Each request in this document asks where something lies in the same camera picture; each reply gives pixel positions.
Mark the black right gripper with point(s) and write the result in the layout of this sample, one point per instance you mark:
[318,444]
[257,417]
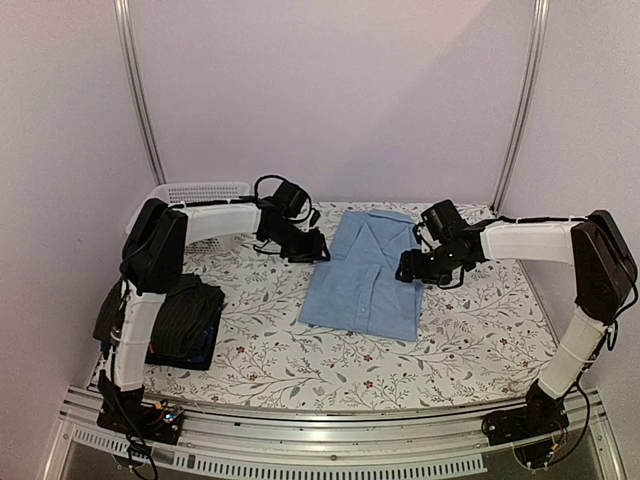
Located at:
[411,266]

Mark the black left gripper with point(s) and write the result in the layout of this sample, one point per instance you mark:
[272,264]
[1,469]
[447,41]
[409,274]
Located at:
[312,253]

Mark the light blue long sleeve shirt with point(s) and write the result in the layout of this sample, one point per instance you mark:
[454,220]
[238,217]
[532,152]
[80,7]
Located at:
[356,290]

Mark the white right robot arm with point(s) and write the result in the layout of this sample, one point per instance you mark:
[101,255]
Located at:
[605,273]

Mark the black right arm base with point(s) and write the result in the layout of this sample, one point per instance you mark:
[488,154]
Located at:
[541,415]

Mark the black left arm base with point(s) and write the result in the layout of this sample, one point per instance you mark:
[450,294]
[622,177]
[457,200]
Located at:
[126,413]

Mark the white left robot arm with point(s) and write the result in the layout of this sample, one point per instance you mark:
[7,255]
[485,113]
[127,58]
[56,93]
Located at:
[152,262]

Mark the floral patterned table cloth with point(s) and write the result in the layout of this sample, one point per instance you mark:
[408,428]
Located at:
[482,342]

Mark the white plastic laundry basket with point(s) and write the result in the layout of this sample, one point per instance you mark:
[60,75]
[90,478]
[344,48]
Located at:
[198,192]

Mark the black pinstriped folded shirt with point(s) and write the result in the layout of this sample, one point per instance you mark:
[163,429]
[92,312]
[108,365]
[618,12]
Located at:
[186,312]

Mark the dark blue folded shirt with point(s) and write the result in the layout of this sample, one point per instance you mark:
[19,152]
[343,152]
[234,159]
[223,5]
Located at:
[199,358]

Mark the perforated metal front panel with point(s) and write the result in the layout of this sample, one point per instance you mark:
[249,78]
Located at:
[258,463]

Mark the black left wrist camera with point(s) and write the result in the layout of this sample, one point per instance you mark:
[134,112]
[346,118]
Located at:
[293,202]

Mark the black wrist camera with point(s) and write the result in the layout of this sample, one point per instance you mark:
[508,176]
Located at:
[443,221]
[293,202]

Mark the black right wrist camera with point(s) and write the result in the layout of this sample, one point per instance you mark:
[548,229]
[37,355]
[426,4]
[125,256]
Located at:
[443,221]

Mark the left aluminium frame post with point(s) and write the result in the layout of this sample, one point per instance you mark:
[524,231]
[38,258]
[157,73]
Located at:
[132,69]

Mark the aluminium frame post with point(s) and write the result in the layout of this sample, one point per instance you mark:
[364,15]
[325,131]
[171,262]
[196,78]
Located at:
[525,98]
[132,69]

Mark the aluminium front rail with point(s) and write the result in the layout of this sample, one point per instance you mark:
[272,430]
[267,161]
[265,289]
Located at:
[304,433]

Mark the right aluminium frame post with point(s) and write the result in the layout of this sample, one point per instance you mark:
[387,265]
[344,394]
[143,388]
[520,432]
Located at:
[525,98]

